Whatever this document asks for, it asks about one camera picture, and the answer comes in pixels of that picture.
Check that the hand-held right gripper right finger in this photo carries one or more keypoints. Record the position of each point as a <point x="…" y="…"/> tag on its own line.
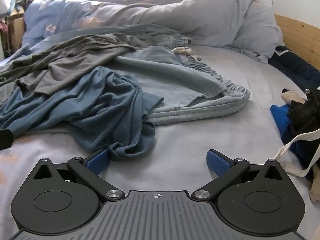
<point x="217" y="162"/>

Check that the grey t-shirt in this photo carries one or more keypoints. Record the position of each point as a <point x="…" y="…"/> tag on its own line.
<point x="75" y="62"/>

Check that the printed light blue duvet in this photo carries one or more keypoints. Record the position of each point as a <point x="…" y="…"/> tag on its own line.
<point x="200" y="17"/>

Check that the beige cloth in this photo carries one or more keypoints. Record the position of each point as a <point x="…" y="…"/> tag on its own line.
<point x="290" y="97"/>

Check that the light blue fleece-lined jeans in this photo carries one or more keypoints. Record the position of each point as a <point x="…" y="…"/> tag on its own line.
<point x="175" y="85"/>

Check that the blue t-shirt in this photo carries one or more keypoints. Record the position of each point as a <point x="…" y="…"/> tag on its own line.
<point x="87" y="110"/>

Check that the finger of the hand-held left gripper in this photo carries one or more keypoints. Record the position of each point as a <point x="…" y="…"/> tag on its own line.
<point x="5" y="140"/>

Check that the light blue bed sheet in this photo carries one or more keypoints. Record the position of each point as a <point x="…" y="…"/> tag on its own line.
<point x="225" y="135"/>

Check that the white plastic bag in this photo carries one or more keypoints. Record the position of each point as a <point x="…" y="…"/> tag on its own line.
<point x="6" y="3"/>

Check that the wooden headboard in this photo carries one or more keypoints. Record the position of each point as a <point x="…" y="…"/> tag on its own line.
<point x="300" y="35"/>

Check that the black garment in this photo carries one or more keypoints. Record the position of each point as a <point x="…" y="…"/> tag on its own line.
<point x="305" y="115"/>

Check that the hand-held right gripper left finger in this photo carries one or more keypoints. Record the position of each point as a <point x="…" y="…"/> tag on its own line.
<point x="98" y="162"/>

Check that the navy blue cloth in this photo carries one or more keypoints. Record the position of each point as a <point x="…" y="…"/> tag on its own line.
<point x="297" y="67"/>

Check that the wooden nightstand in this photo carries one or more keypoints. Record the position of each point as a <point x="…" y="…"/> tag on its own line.
<point x="16" y="25"/>

